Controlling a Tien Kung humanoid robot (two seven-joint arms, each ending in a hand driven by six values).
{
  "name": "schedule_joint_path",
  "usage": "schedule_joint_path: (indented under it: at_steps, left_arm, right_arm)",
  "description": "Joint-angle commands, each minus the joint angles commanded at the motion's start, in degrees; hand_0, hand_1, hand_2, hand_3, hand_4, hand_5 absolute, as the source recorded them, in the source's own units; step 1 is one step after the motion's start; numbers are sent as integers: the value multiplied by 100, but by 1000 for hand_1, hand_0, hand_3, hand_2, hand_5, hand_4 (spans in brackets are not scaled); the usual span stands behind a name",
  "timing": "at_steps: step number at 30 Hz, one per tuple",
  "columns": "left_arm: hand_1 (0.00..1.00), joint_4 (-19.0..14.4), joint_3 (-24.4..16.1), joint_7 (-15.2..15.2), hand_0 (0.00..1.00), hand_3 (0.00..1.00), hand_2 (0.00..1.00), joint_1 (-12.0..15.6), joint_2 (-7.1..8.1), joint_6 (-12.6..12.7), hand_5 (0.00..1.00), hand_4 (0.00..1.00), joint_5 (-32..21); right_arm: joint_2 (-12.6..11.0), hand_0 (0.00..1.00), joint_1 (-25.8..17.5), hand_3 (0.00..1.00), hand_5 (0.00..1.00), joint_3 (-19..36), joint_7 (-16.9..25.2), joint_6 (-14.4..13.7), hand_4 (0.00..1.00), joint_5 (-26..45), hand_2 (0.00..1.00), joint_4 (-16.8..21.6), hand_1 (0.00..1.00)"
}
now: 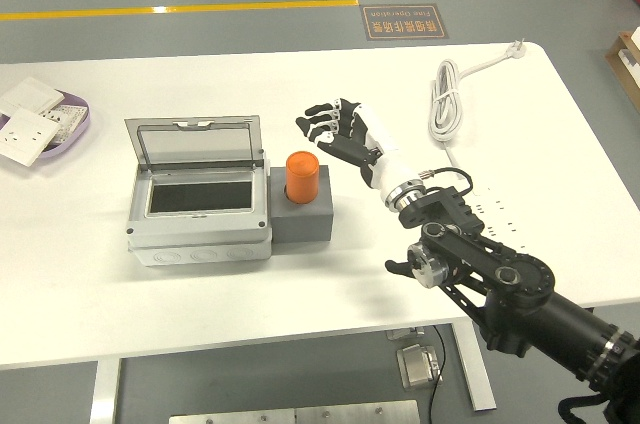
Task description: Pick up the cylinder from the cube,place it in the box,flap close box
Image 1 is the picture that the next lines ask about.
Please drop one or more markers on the white left table leg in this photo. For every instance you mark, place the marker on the white left table leg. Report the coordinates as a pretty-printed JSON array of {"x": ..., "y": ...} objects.
[{"x": 105, "y": 394}]

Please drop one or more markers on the table underside bracket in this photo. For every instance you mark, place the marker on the table underside bracket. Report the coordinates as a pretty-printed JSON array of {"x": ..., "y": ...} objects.
[{"x": 405, "y": 333}]

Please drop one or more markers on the silver floor box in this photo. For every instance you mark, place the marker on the silver floor box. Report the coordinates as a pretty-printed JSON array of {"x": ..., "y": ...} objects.
[{"x": 417, "y": 366}]

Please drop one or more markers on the white right table leg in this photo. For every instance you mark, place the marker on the white right table leg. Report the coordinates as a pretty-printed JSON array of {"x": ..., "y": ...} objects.
[{"x": 477, "y": 379}]

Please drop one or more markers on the grey junction box clear lid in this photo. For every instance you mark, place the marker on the grey junction box clear lid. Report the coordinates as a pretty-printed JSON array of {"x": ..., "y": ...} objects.
[{"x": 200, "y": 239}]

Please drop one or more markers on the purple tray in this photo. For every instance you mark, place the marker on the purple tray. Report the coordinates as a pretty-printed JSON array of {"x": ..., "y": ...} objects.
[{"x": 75, "y": 138}]

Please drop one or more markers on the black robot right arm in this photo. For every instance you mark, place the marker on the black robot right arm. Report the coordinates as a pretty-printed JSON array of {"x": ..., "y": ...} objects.
[{"x": 520, "y": 269}]

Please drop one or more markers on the brown floor sign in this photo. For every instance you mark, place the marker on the brown floor sign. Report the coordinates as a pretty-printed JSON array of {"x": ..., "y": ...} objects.
[{"x": 405, "y": 21}]

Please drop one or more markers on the white power strip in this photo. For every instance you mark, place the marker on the white power strip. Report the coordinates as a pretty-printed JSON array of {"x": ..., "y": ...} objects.
[{"x": 505, "y": 216}]

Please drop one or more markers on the white wall socket panel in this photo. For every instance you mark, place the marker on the white wall socket panel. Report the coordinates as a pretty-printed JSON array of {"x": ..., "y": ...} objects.
[{"x": 25, "y": 136}]

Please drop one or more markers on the yellow floor tape line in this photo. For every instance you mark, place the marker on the yellow floor tape line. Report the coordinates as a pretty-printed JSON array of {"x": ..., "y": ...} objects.
[{"x": 200, "y": 9}]

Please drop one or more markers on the white table leg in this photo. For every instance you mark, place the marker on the white table leg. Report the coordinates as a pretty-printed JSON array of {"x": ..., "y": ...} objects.
[
  {"x": 477, "y": 379},
  {"x": 105, "y": 394}
]

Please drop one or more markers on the white wall switch panel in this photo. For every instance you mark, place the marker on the white wall switch panel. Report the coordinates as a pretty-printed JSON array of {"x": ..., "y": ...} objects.
[{"x": 30, "y": 94}]

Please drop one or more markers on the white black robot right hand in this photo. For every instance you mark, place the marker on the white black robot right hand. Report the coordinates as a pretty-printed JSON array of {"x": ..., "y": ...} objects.
[{"x": 387, "y": 164}]

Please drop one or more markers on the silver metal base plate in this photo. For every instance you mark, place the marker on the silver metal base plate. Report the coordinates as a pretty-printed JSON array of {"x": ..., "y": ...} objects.
[{"x": 300, "y": 414}]

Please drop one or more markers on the orange cylinder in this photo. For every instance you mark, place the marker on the orange cylinder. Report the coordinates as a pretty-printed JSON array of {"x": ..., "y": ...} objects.
[{"x": 302, "y": 176}]

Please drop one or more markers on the wooden box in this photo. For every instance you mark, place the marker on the wooden box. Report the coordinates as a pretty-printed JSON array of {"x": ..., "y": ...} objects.
[{"x": 622, "y": 69}]

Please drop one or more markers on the grey cube with round hole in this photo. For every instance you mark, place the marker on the grey cube with round hole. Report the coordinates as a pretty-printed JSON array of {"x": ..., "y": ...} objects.
[{"x": 300, "y": 224}]

